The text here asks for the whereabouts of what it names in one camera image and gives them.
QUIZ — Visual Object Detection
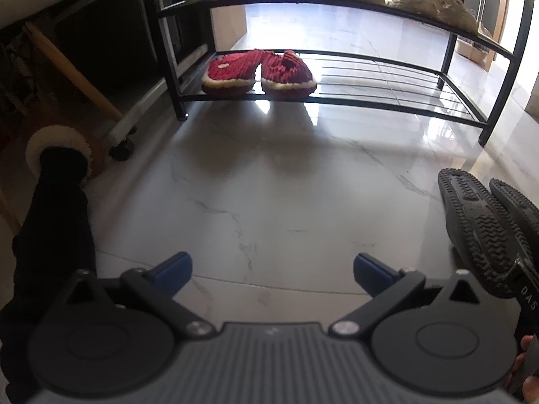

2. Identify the dark cabinet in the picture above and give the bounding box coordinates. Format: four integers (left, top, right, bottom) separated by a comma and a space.
51, 0, 171, 129

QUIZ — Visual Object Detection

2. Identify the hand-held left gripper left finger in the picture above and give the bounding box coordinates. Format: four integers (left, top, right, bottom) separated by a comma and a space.
63, 251, 213, 340

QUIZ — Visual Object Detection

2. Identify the light wooden box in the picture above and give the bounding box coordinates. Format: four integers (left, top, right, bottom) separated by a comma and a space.
210, 3, 248, 53

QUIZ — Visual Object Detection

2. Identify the cardboard box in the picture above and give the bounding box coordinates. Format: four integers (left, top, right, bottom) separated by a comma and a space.
456, 25, 494, 71

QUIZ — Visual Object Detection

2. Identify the person's right hand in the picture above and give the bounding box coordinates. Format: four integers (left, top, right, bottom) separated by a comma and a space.
504, 334, 539, 404

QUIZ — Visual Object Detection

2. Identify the person's black trouser leg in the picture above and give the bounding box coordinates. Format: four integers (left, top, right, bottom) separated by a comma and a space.
0, 146, 98, 404

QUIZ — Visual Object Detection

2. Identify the red plush slipper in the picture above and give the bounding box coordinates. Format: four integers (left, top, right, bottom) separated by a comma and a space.
260, 50, 317, 94
201, 49, 262, 96

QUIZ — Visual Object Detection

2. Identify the black metal shoe rack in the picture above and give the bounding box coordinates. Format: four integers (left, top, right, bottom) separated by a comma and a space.
156, 0, 539, 148

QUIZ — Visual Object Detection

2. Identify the black slide slipper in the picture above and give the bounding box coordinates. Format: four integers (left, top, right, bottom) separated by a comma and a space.
488, 178, 539, 240
437, 168, 532, 300

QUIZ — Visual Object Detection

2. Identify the white frame with caster wheel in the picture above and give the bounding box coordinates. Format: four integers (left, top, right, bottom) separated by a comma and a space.
107, 42, 202, 161

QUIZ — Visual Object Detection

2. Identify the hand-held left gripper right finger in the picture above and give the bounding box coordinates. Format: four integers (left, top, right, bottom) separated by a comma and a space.
329, 252, 483, 340

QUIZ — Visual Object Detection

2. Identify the wooden chair leg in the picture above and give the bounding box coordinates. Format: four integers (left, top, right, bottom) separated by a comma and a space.
23, 20, 124, 124

